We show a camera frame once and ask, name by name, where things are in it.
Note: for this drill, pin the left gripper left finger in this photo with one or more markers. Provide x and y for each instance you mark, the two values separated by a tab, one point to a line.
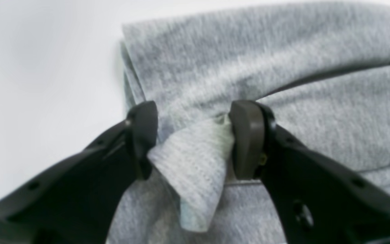
75	200

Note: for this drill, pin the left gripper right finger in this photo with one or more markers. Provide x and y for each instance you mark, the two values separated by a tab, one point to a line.
318	200

